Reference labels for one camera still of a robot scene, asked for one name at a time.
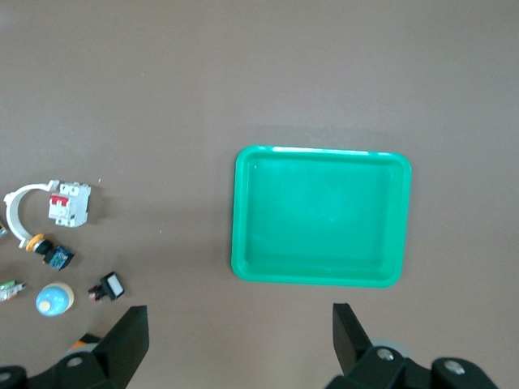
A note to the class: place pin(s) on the blue dome buzzer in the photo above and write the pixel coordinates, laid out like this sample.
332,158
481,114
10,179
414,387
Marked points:
54,300

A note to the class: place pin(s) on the green red selector switch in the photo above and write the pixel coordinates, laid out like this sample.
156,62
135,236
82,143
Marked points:
10,291

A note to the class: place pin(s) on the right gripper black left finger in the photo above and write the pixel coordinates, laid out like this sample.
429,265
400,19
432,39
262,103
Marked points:
117,348

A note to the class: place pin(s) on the black square push button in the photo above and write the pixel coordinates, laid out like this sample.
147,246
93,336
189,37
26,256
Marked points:
109,287

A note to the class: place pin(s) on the orange black button box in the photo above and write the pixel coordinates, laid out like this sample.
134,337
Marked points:
83,342

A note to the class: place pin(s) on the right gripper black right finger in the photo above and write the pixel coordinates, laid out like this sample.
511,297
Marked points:
357,352

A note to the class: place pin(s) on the brown table mat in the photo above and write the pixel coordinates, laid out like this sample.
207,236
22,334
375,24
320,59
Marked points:
243,81

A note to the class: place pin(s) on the yellow head push button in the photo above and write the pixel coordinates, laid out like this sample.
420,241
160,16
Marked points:
57,255

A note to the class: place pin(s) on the small white curved clamp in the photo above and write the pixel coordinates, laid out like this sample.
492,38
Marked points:
12,210

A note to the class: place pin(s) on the white red circuit breaker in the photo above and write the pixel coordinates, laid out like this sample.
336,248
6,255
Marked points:
69,206

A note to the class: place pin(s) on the green plastic tray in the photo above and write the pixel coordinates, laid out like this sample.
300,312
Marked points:
320,219

